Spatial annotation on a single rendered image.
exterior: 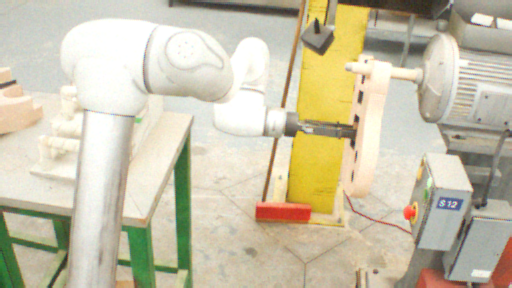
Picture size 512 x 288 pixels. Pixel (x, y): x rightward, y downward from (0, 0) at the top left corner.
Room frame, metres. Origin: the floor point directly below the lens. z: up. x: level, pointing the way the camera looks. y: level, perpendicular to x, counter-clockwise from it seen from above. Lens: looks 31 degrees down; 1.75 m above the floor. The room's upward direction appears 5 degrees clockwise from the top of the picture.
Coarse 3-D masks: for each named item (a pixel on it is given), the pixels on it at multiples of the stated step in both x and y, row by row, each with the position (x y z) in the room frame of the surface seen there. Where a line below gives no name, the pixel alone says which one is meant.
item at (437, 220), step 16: (432, 160) 1.03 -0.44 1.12; (448, 160) 1.04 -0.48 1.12; (432, 176) 0.96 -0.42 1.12; (448, 176) 0.96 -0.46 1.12; (464, 176) 0.97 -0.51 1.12; (416, 192) 1.03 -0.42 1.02; (432, 192) 0.92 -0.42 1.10; (448, 192) 0.91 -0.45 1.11; (464, 192) 0.91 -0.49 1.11; (416, 208) 0.99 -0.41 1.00; (432, 208) 0.91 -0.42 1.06; (448, 208) 0.91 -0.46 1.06; (464, 208) 0.91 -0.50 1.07; (480, 208) 1.09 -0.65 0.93; (416, 224) 0.95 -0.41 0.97; (432, 224) 0.91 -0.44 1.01; (448, 224) 0.91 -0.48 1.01; (416, 240) 0.93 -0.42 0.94; (432, 240) 0.91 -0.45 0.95; (448, 240) 0.91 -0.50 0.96
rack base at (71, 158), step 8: (72, 152) 1.19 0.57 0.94; (56, 160) 1.14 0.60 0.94; (64, 160) 1.14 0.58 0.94; (72, 160) 1.15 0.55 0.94; (32, 168) 1.09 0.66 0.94; (40, 168) 1.09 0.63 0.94; (56, 168) 1.10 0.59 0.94; (64, 168) 1.10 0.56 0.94; (72, 168) 1.11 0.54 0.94; (48, 176) 1.07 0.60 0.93; (56, 176) 1.06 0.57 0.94; (64, 176) 1.06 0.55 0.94; (72, 176) 1.07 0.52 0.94
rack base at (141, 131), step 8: (80, 112) 1.30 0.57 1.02; (144, 112) 1.33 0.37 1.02; (56, 120) 1.24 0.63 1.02; (64, 120) 1.24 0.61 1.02; (72, 120) 1.24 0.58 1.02; (80, 120) 1.25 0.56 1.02; (144, 120) 1.31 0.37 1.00; (136, 128) 1.24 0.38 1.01; (144, 128) 1.31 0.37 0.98; (64, 136) 1.21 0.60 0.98; (72, 136) 1.21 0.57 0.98; (136, 136) 1.24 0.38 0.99; (144, 136) 1.30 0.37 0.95; (136, 144) 1.23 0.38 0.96; (136, 152) 1.23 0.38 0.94
